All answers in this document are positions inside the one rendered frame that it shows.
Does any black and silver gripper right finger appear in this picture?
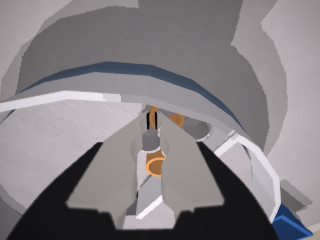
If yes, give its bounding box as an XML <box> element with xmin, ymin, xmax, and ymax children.
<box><xmin>155</xmin><ymin>111</ymin><xmax>279</xmax><ymax>240</ymax></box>

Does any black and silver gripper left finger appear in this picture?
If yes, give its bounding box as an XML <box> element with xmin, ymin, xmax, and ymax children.
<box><xmin>6</xmin><ymin>111</ymin><xmax>150</xmax><ymax>240</ymax></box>

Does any bronze bushing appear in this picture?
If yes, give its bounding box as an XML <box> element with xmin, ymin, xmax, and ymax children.
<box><xmin>146</xmin><ymin>149</ymin><xmax>165</xmax><ymax>177</ymax></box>
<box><xmin>149</xmin><ymin>105</ymin><xmax>185</xmax><ymax>132</ymax></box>

